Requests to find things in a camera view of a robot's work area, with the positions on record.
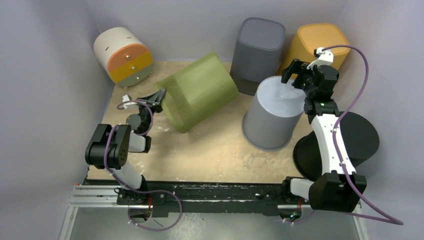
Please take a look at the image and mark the olive green slatted basket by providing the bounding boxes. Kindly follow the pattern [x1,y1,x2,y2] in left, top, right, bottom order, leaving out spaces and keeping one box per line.
[155,52,239,133]

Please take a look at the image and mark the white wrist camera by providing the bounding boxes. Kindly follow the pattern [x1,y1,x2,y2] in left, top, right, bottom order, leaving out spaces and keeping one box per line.
[306,47,334,70]
[122,94,137,109]

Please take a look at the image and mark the yellow slatted plastic basket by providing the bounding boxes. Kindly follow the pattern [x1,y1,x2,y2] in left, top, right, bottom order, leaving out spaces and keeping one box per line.
[276,23,350,75]

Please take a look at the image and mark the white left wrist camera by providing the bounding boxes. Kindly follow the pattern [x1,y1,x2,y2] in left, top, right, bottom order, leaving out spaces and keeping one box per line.
[122,94,137,109]

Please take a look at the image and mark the grey slatted plastic basket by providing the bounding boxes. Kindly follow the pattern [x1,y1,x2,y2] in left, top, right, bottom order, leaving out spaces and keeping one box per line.
[230,17,286,96]

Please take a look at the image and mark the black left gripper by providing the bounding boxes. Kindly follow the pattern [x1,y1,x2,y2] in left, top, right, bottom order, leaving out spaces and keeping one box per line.
[136,90,168,137]

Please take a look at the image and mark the light grey bucket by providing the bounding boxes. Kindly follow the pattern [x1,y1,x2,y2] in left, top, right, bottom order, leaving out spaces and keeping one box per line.
[241,76,306,151]

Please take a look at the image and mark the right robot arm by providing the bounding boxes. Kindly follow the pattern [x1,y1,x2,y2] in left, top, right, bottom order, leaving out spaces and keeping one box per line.
[280,58,367,213]

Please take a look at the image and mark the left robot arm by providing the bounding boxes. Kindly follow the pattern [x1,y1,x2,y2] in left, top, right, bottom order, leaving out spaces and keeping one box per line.
[84,88,166,205]

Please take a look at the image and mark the white cylindrical bin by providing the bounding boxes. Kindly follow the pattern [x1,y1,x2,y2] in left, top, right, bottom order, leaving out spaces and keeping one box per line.
[93,27,154,89]

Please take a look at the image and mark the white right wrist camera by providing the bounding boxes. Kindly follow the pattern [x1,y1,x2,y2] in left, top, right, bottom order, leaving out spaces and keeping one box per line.
[306,47,334,70]

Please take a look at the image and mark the black bucket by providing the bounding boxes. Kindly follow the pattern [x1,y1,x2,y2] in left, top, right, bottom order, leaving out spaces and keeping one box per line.
[293,112,380,182]

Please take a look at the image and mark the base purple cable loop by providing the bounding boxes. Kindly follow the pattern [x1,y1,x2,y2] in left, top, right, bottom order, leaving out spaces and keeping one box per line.
[127,190,184,233]

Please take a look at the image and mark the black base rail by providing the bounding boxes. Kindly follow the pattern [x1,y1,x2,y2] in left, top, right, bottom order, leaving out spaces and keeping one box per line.
[80,179,309,218]

